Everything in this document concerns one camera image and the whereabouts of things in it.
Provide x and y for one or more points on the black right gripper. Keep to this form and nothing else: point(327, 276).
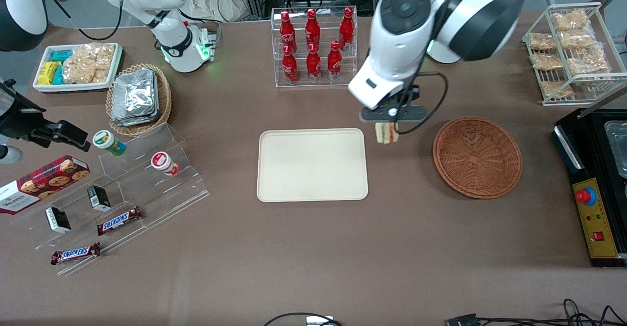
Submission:
point(19, 120)

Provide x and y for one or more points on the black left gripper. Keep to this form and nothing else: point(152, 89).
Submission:
point(413, 95)

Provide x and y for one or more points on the triangle sandwich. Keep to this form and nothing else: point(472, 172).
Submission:
point(386, 134)

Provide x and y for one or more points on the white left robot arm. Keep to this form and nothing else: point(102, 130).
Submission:
point(406, 37)

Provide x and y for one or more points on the white rectangular snack tray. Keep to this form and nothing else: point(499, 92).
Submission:
point(78, 87)

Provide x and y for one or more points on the beige plastic tray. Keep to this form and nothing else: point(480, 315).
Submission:
point(312, 165)

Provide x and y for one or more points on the round brown wicker basket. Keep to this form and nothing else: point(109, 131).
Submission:
point(477, 158)

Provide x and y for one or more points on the oval light wicker basket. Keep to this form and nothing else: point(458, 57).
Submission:
point(165, 95)

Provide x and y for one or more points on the green lidded snack cup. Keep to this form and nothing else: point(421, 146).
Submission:
point(108, 142)

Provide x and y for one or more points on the red tartan cookie box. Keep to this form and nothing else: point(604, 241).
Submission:
point(44, 184)

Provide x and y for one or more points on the teal snack pack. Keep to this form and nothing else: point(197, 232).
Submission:
point(61, 55)
point(58, 76)

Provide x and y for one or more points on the clear acrylic bottle rack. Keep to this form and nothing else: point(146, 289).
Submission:
point(350, 78)

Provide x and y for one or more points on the yellow snack pack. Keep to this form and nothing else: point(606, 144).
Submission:
point(48, 73)

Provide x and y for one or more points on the small black box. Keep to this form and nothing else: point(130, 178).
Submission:
point(99, 198)
point(59, 219)

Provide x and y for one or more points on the silver foil packet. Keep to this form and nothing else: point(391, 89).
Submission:
point(137, 120)
point(134, 93)

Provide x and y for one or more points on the clear bag of crackers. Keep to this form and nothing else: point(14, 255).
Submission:
point(88, 63)

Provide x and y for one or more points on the red cola bottle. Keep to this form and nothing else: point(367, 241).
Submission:
point(285, 29)
point(312, 28)
point(290, 66)
point(334, 61)
point(313, 64)
point(346, 28)

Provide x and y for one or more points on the clear acrylic stepped display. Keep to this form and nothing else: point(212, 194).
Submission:
point(147, 193)

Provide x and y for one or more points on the brown Snickers bar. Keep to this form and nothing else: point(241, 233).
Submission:
point(119, 220)
point(76, 253)

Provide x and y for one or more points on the red lidded snack cup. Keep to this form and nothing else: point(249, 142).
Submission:
point(164, 163)

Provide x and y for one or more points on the clear bag of rice snack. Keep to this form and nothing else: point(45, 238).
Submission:
point(541, 41)
point(577, 39)
point(570, 20)
point(547, 61)
point(556, 89)
point(588, 61)

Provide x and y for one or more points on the black appliance housing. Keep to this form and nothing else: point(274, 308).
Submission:
point(588, 164)

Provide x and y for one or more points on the small white device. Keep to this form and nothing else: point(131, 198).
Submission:
point(321, 321)

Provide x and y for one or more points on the red emergency stop button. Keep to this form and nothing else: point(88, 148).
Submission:
point(585, 196)

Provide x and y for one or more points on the yellow control panel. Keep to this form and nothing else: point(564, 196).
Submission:
point(600, 218)

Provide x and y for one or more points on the clear glass container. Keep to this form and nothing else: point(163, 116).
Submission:
point(618, 149)

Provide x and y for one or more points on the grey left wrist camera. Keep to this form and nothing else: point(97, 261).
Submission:
point(392, 112)

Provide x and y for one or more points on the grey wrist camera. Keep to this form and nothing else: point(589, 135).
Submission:
point(392, 112)
point(9, 154)

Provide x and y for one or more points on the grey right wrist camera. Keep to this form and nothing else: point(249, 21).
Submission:
point(9, 154)

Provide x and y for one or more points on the red rocker switch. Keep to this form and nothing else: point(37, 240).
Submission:
point(598, 236)

